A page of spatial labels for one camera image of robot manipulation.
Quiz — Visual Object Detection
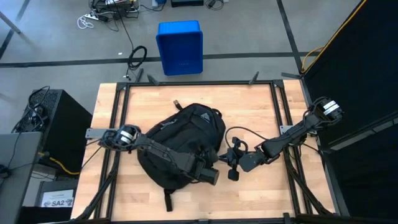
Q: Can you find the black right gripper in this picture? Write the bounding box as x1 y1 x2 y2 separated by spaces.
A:
217 147 250 171

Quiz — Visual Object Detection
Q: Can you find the black backpack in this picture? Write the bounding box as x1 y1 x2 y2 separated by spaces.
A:
136 99 228 213

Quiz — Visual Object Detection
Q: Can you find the grey metal mounting plate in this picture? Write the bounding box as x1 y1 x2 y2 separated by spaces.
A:
279 124 294 136
85 128 121 139

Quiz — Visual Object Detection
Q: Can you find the blue plastic bin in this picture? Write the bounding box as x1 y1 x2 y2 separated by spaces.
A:
155 20 204 77

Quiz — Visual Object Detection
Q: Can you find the black computer tower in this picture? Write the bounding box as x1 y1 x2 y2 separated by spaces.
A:
18 89 93 175

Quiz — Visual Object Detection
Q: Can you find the black box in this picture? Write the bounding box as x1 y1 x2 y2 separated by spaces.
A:
34 179 78 224

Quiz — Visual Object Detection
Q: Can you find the black partition curtain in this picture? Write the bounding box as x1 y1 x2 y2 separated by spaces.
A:
303 0 398 224

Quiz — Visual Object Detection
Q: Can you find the white SA2 label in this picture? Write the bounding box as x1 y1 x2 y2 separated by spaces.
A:
40 189 75 208

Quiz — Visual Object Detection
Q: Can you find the black flat device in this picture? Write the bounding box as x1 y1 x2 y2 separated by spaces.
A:
170 0 205 8

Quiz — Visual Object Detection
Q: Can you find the white power strip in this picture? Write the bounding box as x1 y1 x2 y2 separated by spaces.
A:
85 11 109 22

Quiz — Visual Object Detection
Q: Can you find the grey desk top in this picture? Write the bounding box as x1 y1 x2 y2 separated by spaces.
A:
0 131 43 224

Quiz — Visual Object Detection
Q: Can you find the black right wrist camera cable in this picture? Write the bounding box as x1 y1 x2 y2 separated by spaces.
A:
224 125 269 156

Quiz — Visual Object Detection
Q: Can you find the black coiled floor cable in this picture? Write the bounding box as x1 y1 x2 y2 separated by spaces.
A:
125 45 149 79

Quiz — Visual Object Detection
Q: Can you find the yellow cable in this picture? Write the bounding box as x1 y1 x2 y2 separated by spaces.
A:
300 0 368 75
37 151 81 176

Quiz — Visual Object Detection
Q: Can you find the white cable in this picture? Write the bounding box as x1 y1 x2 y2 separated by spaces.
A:
76 14 95 30

